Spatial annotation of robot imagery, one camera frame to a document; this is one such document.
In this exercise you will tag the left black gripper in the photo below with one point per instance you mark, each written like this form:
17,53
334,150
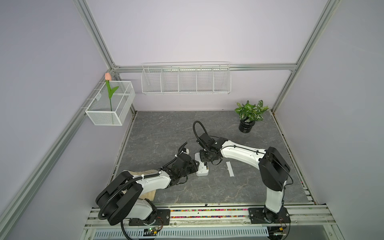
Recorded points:
194,168

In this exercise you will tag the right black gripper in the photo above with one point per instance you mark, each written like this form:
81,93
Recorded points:
202,158

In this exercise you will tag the white digital alarm clock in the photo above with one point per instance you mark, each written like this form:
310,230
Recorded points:
203,169

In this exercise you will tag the white battery cover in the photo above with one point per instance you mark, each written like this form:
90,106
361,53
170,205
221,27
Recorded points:
230,169

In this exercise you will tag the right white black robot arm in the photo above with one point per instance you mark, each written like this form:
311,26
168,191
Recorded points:
274,171

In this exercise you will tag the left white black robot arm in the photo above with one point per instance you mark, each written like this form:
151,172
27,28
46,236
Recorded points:
123,197

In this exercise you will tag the beige work glove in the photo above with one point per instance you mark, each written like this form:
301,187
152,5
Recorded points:
145,194

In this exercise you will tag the green potted plant black pot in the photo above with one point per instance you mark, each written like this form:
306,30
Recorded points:
250,114

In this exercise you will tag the pink artificial tulip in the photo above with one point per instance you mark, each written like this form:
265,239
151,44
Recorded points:
111,91

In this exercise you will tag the white vented cable duct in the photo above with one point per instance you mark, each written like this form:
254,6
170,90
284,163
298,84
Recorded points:
197,233

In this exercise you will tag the white wire wall shelf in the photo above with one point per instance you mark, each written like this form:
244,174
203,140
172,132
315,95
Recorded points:
186,78

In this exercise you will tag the white mesh wall basket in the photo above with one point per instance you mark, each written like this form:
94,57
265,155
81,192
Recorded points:
97,106

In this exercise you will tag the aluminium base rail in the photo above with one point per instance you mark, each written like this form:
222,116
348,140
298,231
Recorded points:
194,216

